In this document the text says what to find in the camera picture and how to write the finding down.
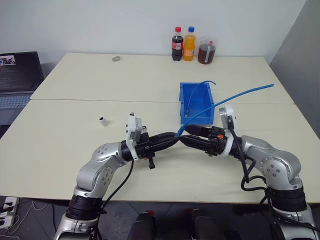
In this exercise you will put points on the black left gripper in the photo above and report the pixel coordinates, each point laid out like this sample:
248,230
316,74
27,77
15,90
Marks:
145,147

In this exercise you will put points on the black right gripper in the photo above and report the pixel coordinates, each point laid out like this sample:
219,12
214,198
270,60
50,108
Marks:
217,142

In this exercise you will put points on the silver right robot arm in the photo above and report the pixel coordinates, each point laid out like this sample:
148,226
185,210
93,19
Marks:
275,165

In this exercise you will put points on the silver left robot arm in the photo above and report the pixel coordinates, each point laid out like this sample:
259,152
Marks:
100,160

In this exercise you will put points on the blue plastic bin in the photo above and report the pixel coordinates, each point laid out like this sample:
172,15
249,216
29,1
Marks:
197,105

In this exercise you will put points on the white coupler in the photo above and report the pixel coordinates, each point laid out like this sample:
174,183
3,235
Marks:
103,121

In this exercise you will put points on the clear jug brown liquid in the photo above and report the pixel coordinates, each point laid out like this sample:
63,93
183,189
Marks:
206,53

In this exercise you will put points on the orange soda bottle blue cap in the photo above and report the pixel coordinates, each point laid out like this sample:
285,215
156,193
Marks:
189,47

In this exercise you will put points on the cola bottle red cap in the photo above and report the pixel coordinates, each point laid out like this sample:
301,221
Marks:
177,46

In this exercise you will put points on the small grey oval object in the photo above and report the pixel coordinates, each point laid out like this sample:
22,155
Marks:
116,58

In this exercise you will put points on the grey partition panel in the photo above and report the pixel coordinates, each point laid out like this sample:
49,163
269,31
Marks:
300,62

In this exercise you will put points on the dark grey laptop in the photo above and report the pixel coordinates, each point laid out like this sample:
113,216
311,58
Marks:
17,75

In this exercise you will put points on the white power strip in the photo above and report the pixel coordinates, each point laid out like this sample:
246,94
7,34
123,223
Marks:
6,215

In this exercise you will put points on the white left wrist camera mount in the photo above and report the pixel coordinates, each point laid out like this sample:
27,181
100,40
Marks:
132,130

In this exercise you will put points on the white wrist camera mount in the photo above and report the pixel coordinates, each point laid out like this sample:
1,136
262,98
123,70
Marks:
228,112
132,130

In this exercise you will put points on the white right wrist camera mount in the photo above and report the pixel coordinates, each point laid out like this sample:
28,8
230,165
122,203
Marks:
228,112

